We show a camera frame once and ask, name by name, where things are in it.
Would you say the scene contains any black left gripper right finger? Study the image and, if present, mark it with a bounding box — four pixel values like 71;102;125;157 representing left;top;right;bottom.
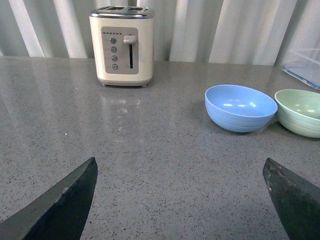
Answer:
262;158;320;240

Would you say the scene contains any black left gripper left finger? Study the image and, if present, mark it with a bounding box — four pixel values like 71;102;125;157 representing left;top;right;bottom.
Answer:
0;157;98;240

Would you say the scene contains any green bowl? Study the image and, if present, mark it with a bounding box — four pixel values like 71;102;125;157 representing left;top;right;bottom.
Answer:
274;89;320;138

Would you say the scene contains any blue bowl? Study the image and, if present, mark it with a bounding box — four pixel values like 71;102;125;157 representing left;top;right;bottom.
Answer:
204;84;278;133

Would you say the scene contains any clear container lid blue seal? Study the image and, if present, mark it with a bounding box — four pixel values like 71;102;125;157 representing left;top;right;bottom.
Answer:
282;66;320;90

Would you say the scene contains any clear plastic container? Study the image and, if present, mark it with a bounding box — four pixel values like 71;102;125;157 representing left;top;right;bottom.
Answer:
284;48;320;69

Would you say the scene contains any white curtain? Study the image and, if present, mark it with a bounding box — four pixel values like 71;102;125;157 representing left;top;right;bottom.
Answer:
0;0;320;66

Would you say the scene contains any cream toaster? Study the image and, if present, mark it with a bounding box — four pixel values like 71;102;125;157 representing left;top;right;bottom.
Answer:
89;5;155;87

